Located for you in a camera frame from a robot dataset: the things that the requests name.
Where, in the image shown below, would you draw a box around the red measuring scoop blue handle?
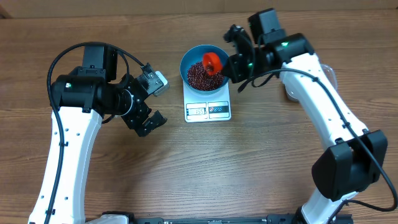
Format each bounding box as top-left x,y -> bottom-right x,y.
202,52 -> 223,76

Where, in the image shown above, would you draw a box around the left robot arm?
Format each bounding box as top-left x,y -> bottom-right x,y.
29,42 -> 169,223

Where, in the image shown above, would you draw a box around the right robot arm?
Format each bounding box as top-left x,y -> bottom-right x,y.
221,9 -> 388,223

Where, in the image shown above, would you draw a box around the blue bowl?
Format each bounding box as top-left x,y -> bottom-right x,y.
180,45 -> 229,89

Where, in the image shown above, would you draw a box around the white kitchen scale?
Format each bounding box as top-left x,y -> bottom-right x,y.
183,83 -> 232,123

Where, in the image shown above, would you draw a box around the beans in blue bowl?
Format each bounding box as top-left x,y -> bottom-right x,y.
187,61 -> 224,91

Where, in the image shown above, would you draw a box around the clear plastic container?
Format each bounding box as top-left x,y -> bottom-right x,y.
285,63 -> 338,103

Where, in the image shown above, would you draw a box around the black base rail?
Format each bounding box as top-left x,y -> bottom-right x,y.
86,211 -> 354,224

